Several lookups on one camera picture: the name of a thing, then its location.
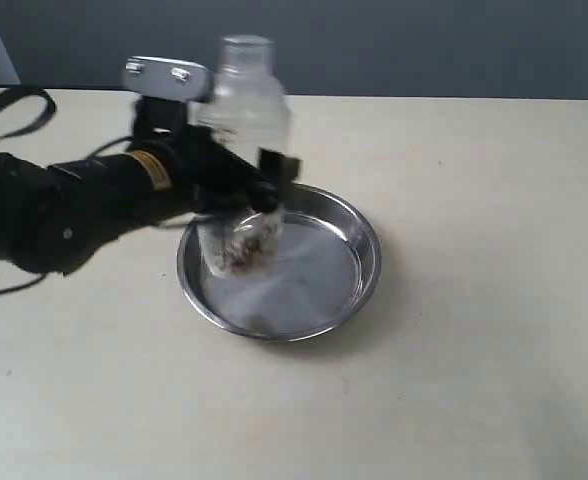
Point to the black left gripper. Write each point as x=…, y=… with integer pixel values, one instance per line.
x=212, y=179

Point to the clear plastic shaker bottle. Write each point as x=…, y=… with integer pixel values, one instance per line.
x=248, y=113

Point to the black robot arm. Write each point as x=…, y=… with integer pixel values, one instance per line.
x=54, y=218

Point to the round stainless steel plate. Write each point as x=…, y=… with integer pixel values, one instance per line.
x=325, y=270

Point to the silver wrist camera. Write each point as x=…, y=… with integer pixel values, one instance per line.
x=167, y=79

